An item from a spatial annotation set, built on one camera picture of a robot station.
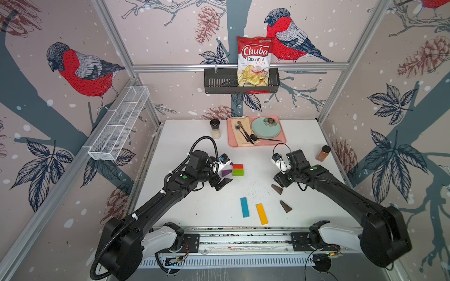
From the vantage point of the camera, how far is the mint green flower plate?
1.15 m

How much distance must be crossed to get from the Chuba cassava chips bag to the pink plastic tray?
348 mm

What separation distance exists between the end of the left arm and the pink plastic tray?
15.7 inches

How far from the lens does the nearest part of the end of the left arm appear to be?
2.05ft
